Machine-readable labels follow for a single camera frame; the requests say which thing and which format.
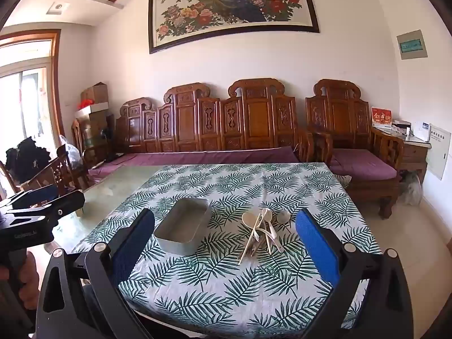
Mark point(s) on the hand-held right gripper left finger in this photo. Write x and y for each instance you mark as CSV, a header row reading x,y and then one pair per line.
x,y
134,243

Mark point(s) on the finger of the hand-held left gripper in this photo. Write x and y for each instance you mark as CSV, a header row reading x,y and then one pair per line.
x,y
42,194
70,201

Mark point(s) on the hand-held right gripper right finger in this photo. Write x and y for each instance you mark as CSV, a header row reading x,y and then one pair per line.
x,y
317,243

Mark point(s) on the silver metal spoon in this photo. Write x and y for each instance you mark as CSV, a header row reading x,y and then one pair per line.
x,y
283,216

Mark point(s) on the grey rectangular metal tin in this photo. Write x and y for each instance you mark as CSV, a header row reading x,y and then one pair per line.
x,y
176,231

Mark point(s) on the beige oval spoon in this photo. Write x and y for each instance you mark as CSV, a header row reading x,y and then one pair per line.
x,y
268,213

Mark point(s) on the beige fork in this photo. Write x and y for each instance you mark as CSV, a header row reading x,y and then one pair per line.
x,y
257,236

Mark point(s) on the beige chopstick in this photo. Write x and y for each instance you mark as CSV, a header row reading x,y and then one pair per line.
x,y
254,238
248,243

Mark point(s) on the beige round soup spoon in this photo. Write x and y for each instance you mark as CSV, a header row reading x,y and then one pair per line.
x,y
249,218

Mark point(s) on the person's left hand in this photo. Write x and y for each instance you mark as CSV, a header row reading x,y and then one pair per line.
x,y
31,279

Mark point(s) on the low wooden dining chair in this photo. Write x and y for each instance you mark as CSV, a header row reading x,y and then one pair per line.
x,y
53,173

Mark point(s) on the black clothing pile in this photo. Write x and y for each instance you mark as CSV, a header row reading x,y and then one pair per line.
x,y
26,159

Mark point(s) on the clear plastic bag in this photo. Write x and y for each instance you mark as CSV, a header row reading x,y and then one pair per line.
x,y
70,152

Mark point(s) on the tall back wooden chair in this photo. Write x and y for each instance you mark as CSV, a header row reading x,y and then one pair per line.
x,y
77,136

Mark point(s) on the square purple seat cushion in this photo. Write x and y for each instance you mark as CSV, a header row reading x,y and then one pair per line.
x,y
363,164

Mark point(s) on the white lidded box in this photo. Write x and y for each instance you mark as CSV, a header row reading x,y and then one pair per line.
x,y
92,109

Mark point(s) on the red decoration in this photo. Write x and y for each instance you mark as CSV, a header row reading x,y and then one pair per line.
x,y
84,105

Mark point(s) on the leaf print tablecloth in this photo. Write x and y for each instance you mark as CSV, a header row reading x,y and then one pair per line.
x,y
229,289

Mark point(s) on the grey plastic bag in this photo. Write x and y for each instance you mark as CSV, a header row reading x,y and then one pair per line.
x,y
411,187

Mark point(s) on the brown cardboard box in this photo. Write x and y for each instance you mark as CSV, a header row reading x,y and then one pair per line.
x,y
94,92

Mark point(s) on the long purple seat cushion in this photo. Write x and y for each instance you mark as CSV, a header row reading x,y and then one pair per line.
x,y
212,155

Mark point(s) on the carved wooden armchair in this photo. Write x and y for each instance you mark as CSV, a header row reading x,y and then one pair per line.
x,y
339,116

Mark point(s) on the wooden side table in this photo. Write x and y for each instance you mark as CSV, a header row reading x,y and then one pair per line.
x,y
413,153

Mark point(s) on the carved wooden sofa bench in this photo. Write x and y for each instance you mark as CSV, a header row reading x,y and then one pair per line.
x,y
187,120

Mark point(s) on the red desk card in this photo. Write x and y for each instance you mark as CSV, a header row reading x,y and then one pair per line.
x,y
381,117

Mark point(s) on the white electrical cabinet door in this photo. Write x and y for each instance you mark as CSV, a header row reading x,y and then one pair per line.
x,y
438,152

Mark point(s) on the white box blue label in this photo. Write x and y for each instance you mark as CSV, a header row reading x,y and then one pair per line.
x,y
422,130

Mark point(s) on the framed peacock flower painting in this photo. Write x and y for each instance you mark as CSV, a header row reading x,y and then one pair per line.
x,y
229,10

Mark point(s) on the wooden door frame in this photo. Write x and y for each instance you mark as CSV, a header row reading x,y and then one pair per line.
x,y
56,77

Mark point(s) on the grey wall panel green label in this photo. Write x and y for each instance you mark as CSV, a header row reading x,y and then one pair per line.
x,y
411,45

